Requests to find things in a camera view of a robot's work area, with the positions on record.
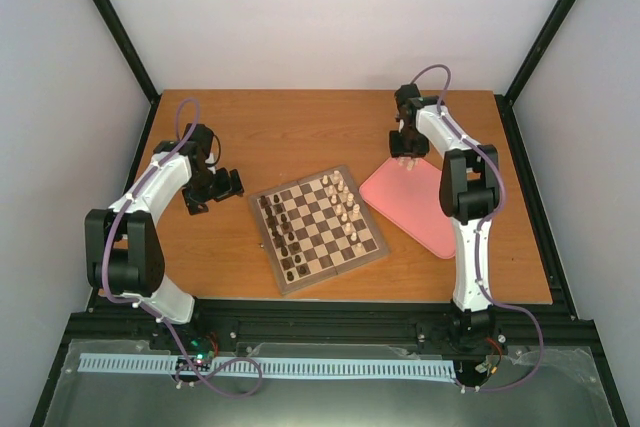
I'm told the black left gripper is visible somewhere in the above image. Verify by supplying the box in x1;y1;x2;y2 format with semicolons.
184;168;245;215

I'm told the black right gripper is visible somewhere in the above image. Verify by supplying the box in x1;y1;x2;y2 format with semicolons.
388;127;429;160

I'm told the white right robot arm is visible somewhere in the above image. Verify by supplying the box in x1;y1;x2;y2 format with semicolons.
389;83;504;338

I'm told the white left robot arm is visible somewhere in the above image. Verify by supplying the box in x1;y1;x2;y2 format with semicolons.
84;124;244;350

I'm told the wooden chess board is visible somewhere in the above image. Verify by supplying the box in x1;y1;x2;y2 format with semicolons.
249;165;390;295

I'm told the pink plastic tray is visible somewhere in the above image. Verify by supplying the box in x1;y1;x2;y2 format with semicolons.
359;158;456;259

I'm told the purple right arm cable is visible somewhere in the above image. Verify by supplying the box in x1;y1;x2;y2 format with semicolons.
410;64;545;394

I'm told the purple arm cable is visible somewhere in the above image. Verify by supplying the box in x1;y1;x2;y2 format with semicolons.
410;64;545;394
100;98;264;397

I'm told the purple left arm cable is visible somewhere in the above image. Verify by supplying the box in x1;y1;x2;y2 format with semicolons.
100;98;264;397

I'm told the black aluminium base frame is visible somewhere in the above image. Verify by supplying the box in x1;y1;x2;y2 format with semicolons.
32;95;629;426

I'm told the light blue cable duct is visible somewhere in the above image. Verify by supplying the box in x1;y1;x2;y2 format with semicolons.
77;353;456;383

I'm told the black right frame post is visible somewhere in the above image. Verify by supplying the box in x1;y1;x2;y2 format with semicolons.
503;0;609;101

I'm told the black frame post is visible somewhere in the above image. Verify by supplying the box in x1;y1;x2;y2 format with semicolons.
503;0;609;101
62;0;161;101

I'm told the black left frame post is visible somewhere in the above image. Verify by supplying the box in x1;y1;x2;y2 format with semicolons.
62;0;161;101

